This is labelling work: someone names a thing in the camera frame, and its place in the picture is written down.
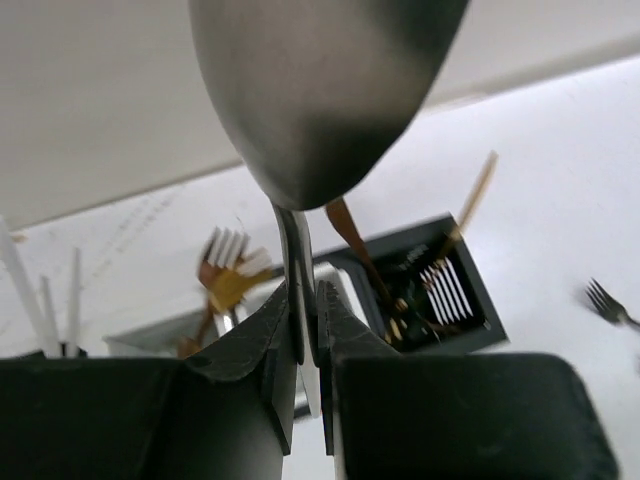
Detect clear chopstick three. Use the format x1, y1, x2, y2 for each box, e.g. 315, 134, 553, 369
40, 276, 62, 358

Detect silver spoon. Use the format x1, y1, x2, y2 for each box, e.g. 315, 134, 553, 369
188, 1, 468, 416

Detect black utensil container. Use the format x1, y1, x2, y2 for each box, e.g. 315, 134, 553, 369
315, 214, 508, 354

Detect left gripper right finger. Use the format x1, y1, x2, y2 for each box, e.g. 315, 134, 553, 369
317, 282, 620, 479

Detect gold knife black handle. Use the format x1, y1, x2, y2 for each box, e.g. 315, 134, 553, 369
436, 150, 499, 266

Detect clear chopstick two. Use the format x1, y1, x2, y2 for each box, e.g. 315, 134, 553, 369
66, 248, 81, 358

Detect white utensil container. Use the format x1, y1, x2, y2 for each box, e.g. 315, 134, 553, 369
104, 262, 365, 357

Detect clear chopstick one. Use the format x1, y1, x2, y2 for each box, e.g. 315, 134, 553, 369
1, 218, 60, 358

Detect copper fork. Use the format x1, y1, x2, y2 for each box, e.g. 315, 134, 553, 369
197, 227, 249, 289

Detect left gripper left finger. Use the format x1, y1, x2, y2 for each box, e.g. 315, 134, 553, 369
1, 288, 293, 479

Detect gold fork green handle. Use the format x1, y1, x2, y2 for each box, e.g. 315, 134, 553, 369
208, 248, 273, 313

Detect dark steel fork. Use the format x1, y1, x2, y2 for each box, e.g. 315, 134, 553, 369
585, 278, 639, 330

